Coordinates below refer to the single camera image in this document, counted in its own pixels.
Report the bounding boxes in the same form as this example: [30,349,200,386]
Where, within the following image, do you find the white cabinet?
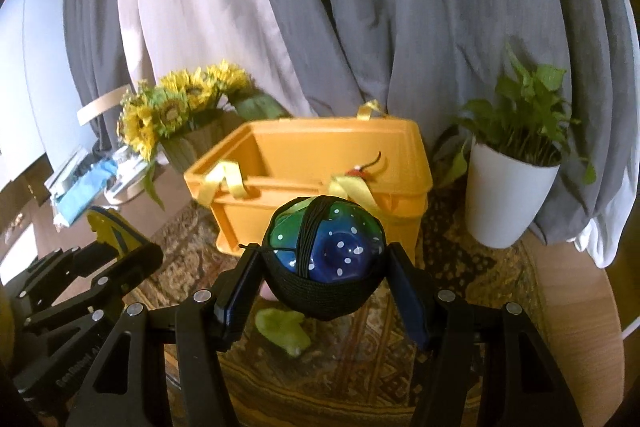
[0,0,82,180]

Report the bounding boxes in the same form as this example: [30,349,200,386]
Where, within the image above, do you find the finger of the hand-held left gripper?
[7,242,165,309]
[26,289,128,349]

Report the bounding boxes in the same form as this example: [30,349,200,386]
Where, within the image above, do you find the patterned fringed table cloth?
[127,187,553,427]

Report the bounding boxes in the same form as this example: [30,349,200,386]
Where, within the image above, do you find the potted plant in white pot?
[432,42,599,250]

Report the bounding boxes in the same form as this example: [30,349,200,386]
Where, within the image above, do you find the yellow striped pouch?
[86,206,152,259]

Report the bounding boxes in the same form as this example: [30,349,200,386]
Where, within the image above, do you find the white frame boards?
[45,146,93,195]

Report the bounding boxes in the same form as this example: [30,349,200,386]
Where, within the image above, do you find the sunflower bouquet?
[116,61,292,212]

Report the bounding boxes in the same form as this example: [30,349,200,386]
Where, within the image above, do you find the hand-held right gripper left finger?
[65,244,264,427]

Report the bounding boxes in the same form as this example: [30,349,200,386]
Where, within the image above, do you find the beige curtain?
[116,0,331,118]

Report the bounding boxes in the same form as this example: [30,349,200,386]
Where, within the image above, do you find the orange plastic crate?
[184,101,434,259]

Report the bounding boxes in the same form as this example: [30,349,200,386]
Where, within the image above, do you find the green frog toy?
[254,307,314,358]

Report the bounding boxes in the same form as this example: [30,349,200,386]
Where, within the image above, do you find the blue cloth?
[55,158,119,219]

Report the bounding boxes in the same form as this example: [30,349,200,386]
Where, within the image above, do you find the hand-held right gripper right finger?
[387,242,584,427]

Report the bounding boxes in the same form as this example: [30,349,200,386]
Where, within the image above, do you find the grey-green ribbed vase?
[160,112,242,176]

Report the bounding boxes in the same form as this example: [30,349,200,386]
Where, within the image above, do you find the grey curtain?
[240,0,633,248]
[62,0,132,158]

